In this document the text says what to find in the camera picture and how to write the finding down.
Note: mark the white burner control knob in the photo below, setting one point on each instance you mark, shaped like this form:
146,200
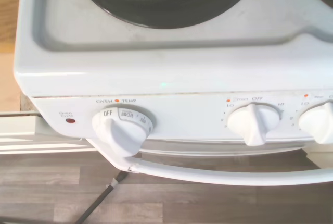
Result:
253,125
317,123

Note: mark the white electric stove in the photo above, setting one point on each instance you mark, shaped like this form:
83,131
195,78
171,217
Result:
166,73

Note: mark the white oven temperature knob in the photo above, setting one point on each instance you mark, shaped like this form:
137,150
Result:
122,132

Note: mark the black stove burner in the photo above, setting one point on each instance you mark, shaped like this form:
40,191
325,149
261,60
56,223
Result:
145,15

